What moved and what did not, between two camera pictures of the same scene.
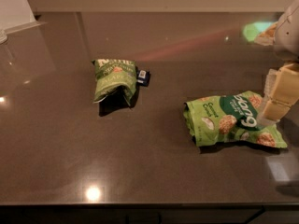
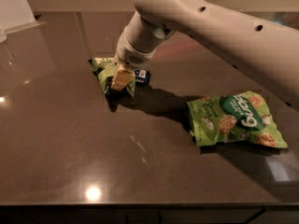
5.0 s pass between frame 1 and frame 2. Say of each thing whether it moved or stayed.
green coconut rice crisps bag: stayed
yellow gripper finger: moved
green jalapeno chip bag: moved
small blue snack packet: stayed
